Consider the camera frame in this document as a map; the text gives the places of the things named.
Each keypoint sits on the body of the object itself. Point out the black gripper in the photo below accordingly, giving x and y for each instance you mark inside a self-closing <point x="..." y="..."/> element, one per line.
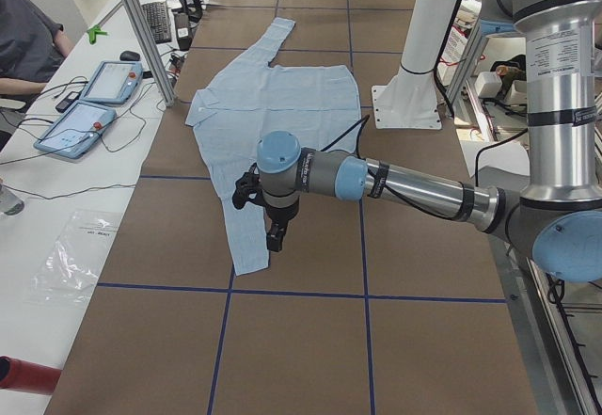
<point x="280" y="215"/>

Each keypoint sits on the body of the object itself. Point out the light blue button shirt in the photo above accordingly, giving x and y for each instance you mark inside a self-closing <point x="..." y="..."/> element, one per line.
<point x="249" y="99"/>

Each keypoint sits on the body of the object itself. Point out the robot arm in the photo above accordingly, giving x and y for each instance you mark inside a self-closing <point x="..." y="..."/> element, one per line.
<point x="555" y="220"/>

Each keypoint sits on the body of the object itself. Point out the white central pillar base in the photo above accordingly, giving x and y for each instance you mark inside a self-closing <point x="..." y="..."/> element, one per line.
<point x="409" y="100"/>

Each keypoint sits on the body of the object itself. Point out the clear plastic bag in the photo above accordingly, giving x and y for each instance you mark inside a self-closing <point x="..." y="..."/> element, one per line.
<point x="71" y="271"/>

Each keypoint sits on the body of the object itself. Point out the upper blue teach pendant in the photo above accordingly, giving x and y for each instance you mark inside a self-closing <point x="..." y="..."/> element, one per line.
<point x="113" y="82"/>

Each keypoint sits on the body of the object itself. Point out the blue teach pendant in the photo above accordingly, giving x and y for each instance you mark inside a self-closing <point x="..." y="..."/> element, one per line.
<point x="113" y="82"/>
<point x="77" y="130"/>

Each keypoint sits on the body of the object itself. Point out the lower blue teach pendant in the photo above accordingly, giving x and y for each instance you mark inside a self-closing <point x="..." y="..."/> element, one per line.
<point x="77" y="130"/>

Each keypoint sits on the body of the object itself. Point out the black power adapter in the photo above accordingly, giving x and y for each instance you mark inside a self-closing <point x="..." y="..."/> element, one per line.
<point x="183" y="31"/>

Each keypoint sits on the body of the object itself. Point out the black computer mouse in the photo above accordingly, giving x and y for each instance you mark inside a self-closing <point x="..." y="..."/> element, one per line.
<point x="129" y="56"/>

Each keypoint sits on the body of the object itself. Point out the black smartphone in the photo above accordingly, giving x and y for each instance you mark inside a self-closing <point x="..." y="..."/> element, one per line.
<point x="67" y="101"/>

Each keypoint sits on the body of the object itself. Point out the black keyboard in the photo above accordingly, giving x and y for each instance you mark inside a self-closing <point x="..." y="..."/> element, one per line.
<point x="157" y="17"/>

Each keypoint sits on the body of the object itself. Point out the green plastic clamp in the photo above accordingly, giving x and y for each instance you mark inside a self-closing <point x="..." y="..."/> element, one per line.
<point x="94" y="32"/>

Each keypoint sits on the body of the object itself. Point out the red cylinder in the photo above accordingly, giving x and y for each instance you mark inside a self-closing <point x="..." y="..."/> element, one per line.
<point x="25" y="376"/>

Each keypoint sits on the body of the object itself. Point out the seated person grey shirt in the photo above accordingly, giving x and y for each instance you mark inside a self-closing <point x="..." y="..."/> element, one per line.
<point x="33" y="47"/>

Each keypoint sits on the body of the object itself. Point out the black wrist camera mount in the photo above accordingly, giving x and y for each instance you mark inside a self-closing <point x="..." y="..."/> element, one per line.
<point x="248" y="189"/>

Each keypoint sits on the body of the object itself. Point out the aluminium frame post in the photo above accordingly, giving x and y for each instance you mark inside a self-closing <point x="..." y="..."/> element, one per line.
<point x="149" y="49"/>

